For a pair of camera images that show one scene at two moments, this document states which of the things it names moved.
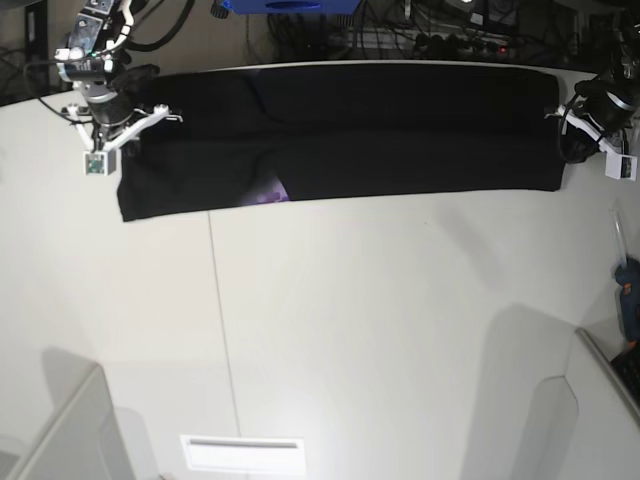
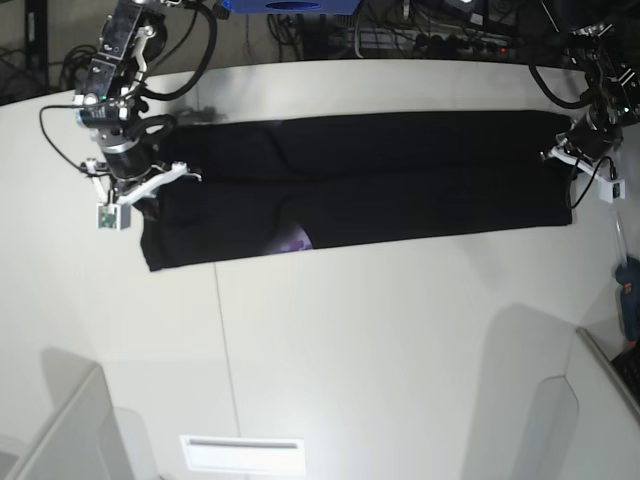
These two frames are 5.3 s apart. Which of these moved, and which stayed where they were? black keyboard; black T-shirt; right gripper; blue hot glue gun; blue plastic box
Moved: black T-shirt; right gripper
Stayed: black keyboard; blue hot glue gun; blue plastic box
